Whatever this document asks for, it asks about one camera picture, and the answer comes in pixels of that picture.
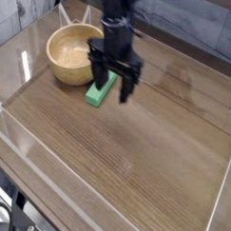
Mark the black table leg bracket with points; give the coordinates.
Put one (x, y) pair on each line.
(20, 221)

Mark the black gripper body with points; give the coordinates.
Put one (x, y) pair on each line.
(115, 49)

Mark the wooden bowl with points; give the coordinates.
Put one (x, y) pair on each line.
(67, 50)

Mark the clear acrylic tray wall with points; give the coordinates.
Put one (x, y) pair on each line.
(159, 162)

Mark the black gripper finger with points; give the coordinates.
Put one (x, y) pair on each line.
(99, 72)
(128, 84)

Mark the green rectangular stick block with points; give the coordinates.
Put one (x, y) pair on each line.
(94, 96)

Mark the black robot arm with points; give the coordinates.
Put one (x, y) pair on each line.
(119, 9)

